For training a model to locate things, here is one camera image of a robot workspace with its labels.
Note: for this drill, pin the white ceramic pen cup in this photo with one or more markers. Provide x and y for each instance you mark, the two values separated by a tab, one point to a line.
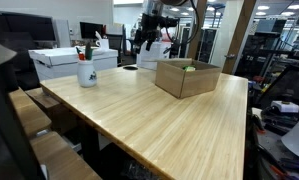
86	73

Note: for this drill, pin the black table cable grommet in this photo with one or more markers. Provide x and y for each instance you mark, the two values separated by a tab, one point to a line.
130	68

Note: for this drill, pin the green toy brick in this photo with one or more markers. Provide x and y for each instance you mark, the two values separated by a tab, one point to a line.
189	68

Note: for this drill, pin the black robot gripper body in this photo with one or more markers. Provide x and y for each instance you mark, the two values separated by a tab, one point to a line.
148	31

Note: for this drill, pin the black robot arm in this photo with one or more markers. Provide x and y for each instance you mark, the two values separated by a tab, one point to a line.
155	8

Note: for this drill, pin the wooden bench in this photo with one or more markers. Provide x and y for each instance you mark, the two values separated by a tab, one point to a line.
51	150

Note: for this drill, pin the white device on side table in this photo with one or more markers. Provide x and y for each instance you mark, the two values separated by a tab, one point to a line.
285	107

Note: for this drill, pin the black computer monitor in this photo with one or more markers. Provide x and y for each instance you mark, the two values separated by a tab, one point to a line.
89	30

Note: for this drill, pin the white cabinet box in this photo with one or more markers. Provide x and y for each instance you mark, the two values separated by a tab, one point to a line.
148	59

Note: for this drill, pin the brown cardboard box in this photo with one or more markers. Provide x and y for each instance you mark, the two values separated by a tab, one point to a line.
171	77

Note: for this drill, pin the white storage box with lid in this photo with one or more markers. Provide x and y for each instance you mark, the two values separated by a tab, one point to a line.
60	62

